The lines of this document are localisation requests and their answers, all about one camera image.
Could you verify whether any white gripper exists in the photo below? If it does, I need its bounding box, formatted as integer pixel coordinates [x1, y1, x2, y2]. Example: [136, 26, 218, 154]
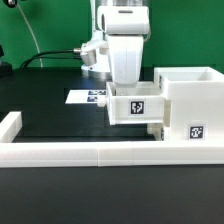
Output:
[97, 6, 150, 85]

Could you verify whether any white drawer one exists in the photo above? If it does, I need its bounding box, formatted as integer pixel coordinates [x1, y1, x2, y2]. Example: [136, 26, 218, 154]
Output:
[147, 123, 164, 141]
[97, 81, 171, 125]

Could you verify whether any white drawer cabinet box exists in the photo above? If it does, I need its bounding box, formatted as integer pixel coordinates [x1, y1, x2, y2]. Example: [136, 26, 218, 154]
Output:
[154, 67, 224, 141]

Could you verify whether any white drawer front one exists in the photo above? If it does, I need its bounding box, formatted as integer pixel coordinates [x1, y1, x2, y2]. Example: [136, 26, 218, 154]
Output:
[147, 123, 164, 141]

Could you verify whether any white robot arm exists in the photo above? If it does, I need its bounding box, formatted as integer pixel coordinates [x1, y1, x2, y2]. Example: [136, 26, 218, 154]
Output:
[80, 0, 151, 86]

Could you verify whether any printed marker sheet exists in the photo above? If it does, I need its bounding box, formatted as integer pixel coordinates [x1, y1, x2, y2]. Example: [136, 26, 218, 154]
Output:
[65, 90, 106, 104]

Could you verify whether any black device at left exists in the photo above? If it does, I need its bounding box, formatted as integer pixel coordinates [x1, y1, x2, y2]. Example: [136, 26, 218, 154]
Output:
[0, 45, 13, 78]

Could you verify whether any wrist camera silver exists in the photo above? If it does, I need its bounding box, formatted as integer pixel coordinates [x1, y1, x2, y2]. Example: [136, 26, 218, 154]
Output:
[80, 40, 108, 66]

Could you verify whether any black cable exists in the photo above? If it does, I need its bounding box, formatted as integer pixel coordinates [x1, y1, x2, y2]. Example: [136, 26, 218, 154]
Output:
[19, 48, 84, 69]

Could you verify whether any white cable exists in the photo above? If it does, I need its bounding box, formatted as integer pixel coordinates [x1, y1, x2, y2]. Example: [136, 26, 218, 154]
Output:
[15, 2, 45, 69]

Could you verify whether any white U-shaped border frame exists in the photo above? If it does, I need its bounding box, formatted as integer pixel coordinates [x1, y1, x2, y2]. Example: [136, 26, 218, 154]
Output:
[0, 112, 224, 168]

